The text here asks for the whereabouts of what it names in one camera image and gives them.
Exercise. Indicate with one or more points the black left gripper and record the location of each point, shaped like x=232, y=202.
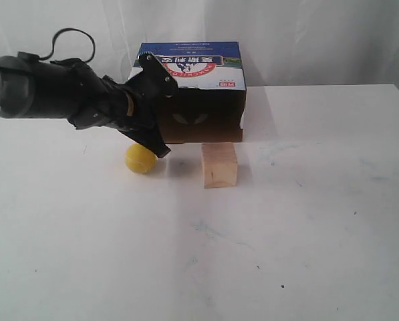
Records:
x=134, y=111

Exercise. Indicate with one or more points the yellow ball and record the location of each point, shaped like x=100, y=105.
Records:
x=139, y=159

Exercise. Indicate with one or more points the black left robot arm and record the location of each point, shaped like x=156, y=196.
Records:
x=71, y=90

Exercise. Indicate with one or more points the blue white cardboard box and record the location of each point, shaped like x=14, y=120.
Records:
x=210, y=101

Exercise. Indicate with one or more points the wooden cube block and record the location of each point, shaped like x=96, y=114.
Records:
x=219, y=164

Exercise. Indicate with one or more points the white backdrop curtain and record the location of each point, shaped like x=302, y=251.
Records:
x=281, y=42

